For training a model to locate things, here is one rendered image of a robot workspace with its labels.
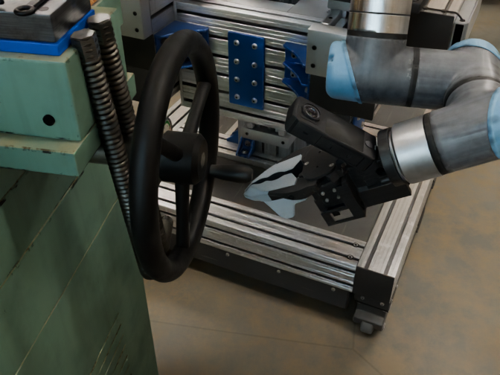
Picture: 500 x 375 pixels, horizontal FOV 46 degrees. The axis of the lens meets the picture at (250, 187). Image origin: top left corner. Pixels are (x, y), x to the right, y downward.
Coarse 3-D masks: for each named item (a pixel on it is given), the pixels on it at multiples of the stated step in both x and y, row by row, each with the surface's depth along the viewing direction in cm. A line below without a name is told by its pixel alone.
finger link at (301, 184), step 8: (296, 184) 73; (304, 184) 72; (312, 184) 71; (272, 192) 75; (280, 192) 74; (288, 192) 73; (296, 192) 72; (304, 192) 72; (312, 192) 72; (272, 200) 76
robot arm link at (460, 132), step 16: (480, 80) 67; (464, 96) 66; (480, 96) 65; (496, 96) 63; (432, 112) 67; (448, 112) 66; (464, 112) 64; (480, 112) 63; (496, 112) 62; (432, 128) 66; (448, 128) 65; (464, 128) 64; (480, 128) 63; (496, 128) 62; (432, 144) 65; (448, 144) 65; (464, 144) 64; (480, 144) 63; (496, 144) 63; (448, 160) 66; (464, 160) 65; (480, 160) 65
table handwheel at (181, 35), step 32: (192, 32) 64; (160, 64) 57; (192, 64) 72; (160, 96) 55; (160, 128) 55; (192, 128) 70; (96, 160) 69; (160, 160) 66; (192, 160) 66; (192, 192) 80; (192, 224) 77; (160, 256) 60; (192, 256) 74
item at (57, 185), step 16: (32, 176) 70; (48, 176) 74; (64, 176) 78; (16, 192) 67; (32, 192) 70; (48, 192) 74; (64, 192) 79; (0, 208) 64; (16, 208) 67; (32, 208) 71; (48, 208) 75; (0, 224) 64; (16, 224) 68; (32, 224) 71; (0, 240) 65; (16, 240) 68; (32, 240) 72; (0, 256) 65; (16, 256) 68; (0, 272) 65
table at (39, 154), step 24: (120, 0) 90; (120, 24) 91; (0, 144) 60; (24, 144) 60; (48, 144) 60; (72, 144) 60; (96, 144) 64; (24, 168) 61; (48, 168) 61; (72, 168) 60
